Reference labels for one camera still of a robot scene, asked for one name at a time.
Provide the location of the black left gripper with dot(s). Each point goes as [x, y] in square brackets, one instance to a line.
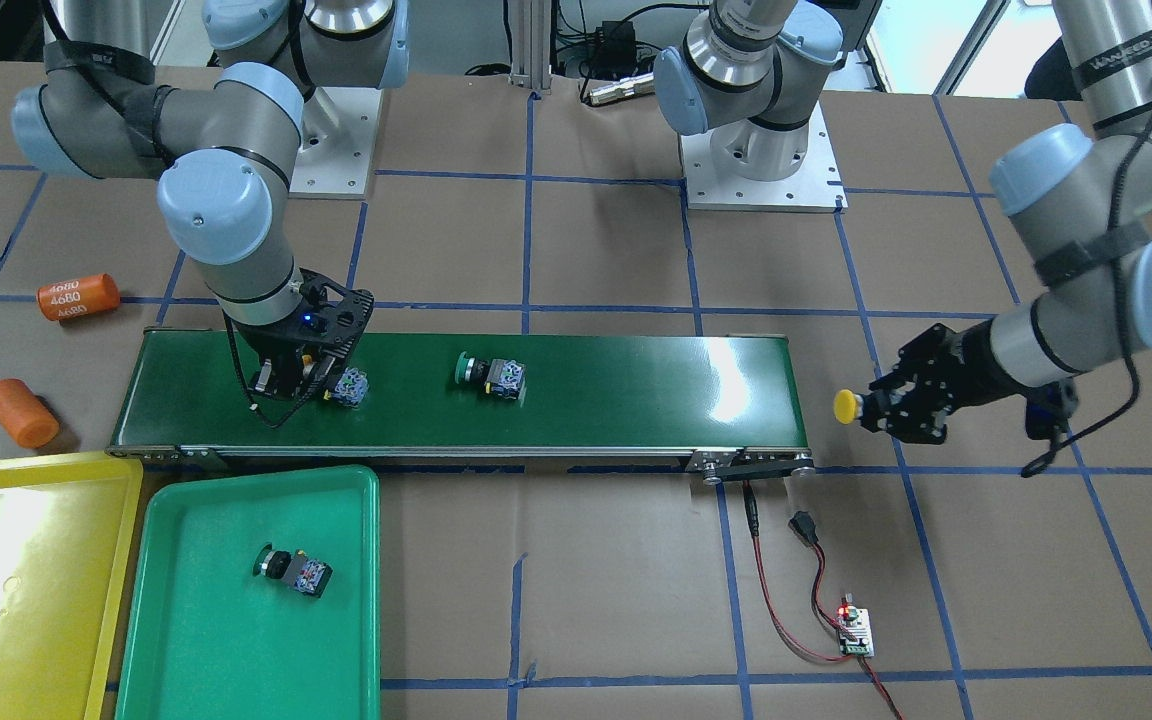
[964, 362]

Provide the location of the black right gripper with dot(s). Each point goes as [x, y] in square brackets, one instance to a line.
[274, 356]

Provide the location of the yellow push button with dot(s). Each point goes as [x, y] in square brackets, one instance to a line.
[850, 407]
[349, 389]

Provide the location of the green push button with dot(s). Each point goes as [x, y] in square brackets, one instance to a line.
[498, 377]

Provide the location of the green push button switch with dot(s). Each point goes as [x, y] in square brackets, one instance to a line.
[301, 573]

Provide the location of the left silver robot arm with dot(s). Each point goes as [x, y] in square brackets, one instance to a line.
[1076, 201]

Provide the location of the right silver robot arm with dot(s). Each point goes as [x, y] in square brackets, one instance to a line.
[223, 160]

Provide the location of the orange cylinder with 4680 print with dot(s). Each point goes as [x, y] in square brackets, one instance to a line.
[63, 301]

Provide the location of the green conveyor belt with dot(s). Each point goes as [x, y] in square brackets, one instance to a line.
[725, 408]

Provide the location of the plain orange cylinder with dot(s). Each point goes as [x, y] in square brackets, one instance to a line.
[23, 416]

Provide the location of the green plastic tray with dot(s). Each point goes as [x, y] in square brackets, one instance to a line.
[207, 640]

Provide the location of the yellow plastic tray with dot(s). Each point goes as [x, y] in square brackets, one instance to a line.
[66, 531]

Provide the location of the silver metal cylinder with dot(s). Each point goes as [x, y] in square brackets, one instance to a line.
[622, 90]

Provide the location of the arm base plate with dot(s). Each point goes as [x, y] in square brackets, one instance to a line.
[337, 156]
[743, 167]

